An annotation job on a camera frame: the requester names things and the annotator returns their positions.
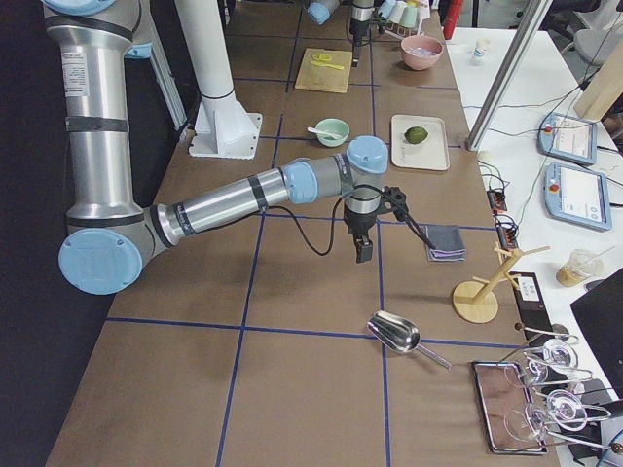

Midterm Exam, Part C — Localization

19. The white cup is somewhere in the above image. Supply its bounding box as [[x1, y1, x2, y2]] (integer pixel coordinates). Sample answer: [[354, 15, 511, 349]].
[[387, 0, 407, 24]]

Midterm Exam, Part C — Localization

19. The black power strip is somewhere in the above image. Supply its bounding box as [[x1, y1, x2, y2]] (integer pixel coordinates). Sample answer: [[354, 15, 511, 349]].
[[486, 189, 507, 214]]

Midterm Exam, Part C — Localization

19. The paper cup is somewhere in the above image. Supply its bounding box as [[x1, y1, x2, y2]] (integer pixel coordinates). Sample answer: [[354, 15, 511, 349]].
[[471, 38, 490, 65]]

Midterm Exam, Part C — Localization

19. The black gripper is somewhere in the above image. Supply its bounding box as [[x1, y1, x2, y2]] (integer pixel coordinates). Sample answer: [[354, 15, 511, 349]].
[[348, 18, 385, 67], [344, 185, 406, 264]]

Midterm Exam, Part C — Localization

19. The blue cup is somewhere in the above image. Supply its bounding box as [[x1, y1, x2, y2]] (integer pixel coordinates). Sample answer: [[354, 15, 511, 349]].
[[378, 0, 396, 19]]

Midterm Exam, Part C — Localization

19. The far teach pendant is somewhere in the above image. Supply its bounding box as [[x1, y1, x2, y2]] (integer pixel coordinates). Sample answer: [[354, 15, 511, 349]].
[[537, 113, 597, 166]]

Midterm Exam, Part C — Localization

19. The red cylinder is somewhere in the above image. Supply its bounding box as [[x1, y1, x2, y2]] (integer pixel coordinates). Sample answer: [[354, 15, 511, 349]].
[[440, 0, 463, 40]]

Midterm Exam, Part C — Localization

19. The white cup rack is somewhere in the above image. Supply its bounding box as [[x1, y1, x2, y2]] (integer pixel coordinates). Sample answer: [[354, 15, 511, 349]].
[[379, 18, 422, 40]]

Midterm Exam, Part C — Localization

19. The green avocado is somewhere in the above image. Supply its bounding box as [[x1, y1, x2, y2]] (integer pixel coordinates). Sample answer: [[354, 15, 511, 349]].
[[404, 126, 428, 145]]

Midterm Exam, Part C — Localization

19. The steel scoop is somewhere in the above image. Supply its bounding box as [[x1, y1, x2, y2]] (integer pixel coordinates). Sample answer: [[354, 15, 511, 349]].
[[367, 310, 452, 370]]

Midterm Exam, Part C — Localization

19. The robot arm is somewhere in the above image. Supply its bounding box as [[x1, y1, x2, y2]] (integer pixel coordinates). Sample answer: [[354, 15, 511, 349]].
[[43, 1, 410, 296], [305, 0, 386, 68]]

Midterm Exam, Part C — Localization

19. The bamboo cutting board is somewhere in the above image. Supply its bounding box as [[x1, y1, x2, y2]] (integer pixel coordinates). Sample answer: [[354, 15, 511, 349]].
[[295, 48, 352, 93]]

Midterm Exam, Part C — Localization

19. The near teach pendant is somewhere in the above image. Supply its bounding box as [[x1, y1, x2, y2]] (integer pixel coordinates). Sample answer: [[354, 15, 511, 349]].
[[544, 162, 612, 232]]

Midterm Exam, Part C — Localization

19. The pink cup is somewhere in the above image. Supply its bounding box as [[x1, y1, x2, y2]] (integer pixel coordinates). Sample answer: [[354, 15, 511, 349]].
[[416, 0, 430, 21]]

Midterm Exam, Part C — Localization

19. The wine glass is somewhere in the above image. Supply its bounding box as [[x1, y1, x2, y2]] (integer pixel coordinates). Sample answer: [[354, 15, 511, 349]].
[[503, 390, 588, 445], [503, 339, 577, 388]]

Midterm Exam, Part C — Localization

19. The wooden mug tree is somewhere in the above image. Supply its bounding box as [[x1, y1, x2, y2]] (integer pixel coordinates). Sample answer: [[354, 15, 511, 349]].
[[452, 242, 550, 324]]

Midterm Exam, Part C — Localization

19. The green cup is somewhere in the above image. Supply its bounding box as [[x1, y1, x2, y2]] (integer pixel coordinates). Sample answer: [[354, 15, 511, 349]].
[[399, 1, 420, 29]]

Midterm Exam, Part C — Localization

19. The metal glass rack tray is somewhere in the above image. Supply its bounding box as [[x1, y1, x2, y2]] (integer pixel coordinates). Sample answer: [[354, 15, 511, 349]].
[[471, 361, 548, 456]]

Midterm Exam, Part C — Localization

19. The white column mount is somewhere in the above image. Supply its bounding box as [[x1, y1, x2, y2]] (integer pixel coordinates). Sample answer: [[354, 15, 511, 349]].
[[175, 0, 263, 160]]

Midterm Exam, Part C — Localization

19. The iced coffee cup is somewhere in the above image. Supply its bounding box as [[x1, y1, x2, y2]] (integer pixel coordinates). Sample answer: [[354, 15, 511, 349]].
[[555, 246, 614, 287]]

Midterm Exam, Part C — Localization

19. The cream rabbit tray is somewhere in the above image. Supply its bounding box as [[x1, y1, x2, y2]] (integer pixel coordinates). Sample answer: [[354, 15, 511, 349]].
[[391, 115, 450, 171]]

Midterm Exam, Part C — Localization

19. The aluminium frame post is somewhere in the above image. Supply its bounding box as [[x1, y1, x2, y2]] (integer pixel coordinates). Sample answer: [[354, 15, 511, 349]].
[[465, 0, 552, 151]]

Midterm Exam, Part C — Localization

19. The teach pendant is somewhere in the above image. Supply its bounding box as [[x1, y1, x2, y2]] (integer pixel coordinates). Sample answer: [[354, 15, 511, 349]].
[[537, 113, 597, 166], [544, 162, 612, 232]]

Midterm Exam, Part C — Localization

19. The mint green bowl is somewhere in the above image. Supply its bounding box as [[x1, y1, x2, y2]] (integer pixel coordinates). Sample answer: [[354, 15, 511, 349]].
[[315, 118, 350, 147]]

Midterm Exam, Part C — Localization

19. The pink bowl of ice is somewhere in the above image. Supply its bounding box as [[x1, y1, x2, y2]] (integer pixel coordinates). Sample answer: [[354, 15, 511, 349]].
[[400, 35, 444, 71]]

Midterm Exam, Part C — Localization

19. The folded grey cloth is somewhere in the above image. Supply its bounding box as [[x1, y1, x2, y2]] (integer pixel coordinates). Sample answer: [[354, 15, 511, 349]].
[[424, 225, 466, 262]]

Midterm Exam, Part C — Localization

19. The white plastic spoon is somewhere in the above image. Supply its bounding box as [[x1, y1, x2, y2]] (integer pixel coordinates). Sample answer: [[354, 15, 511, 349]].
[[307, 126, 342, 140]]

